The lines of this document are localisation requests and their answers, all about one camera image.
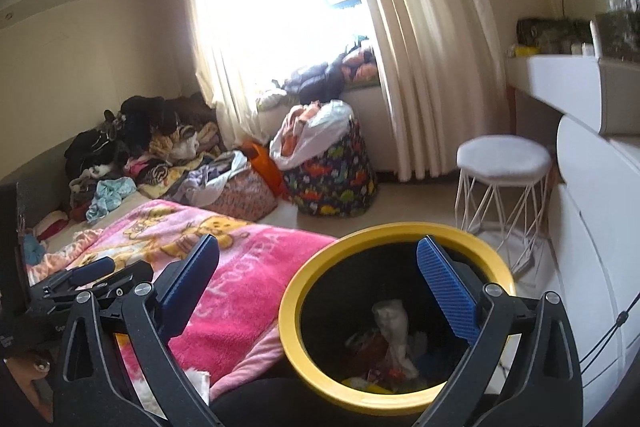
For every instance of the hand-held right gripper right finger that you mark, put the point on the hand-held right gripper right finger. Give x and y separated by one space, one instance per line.
447 289

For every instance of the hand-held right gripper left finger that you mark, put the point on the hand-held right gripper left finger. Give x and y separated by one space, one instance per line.
190 286

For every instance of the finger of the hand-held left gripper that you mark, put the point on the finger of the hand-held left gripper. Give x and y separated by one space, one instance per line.
131 276
92 269

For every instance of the white and red trash bundle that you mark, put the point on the white and red trash bundle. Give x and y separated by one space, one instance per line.
395 332

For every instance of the red snack wrapper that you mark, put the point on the red snack wrapper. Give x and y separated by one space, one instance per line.
370 349

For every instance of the yellow-rimmed black trash bin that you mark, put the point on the yellow-rimmed black trash bin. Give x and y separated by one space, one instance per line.
290 317

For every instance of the yellow and white snack wrapper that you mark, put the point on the yellow and white snack wrapper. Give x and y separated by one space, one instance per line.
372 386

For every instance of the person's left hand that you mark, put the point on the person's left hand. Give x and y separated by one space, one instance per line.
25 382

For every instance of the red pillow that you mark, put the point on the red pillow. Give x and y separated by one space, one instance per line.
50 225

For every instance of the pink cartoon blanket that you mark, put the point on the pink cartoon blanket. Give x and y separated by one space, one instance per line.
250 287

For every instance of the light blue garment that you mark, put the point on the light blue garment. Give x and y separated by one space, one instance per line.
110 199

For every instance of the grey headboard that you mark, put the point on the grey headboard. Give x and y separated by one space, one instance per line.
45 177

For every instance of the white paper scrap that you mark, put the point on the white paper scrap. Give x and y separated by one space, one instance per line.
197 380

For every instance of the floral fabric bag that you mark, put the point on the floral fabric bag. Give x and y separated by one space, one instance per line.
245 199

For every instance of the grey and white clothes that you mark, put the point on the grey and white clothes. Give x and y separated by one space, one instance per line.
210 177

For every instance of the orange bag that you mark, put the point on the orange bag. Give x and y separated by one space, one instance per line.
265 167

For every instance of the dark clothes pile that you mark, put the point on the dark clothes pile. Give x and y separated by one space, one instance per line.
140 127

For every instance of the dinosaur print laundry basket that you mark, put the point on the dinosaur print laundry basket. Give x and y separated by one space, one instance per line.
335 177

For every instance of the white drawer cabinet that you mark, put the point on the white drawer cabinet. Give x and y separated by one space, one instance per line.
595 217

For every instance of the orange garment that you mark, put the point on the orange garment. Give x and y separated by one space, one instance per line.
297 127

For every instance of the large white plastic bag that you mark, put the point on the large white plastic bag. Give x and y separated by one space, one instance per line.
325 127

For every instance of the sheer cream curtain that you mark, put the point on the sheer cream curtain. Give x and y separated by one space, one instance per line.
215 57

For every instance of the white vanity desk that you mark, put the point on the white vanity desk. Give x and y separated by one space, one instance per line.
555 77

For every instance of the long cream curtain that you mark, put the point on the long cream curtain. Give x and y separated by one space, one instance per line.
425 47

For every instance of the clothes heap on window bench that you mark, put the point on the clothes heap on window bench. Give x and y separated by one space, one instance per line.
320 77

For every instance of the small yellow item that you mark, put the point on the small yellow item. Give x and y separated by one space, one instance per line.
525 51

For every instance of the black handbag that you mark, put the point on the black handbag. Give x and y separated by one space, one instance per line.
550 34

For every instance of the small white bottles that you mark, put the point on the small white bottles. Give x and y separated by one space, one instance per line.
582 49

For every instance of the black-framed window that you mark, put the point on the black-framed window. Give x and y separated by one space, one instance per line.
345 2

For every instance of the dark storage box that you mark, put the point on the dark storage box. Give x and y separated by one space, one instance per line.
617 32

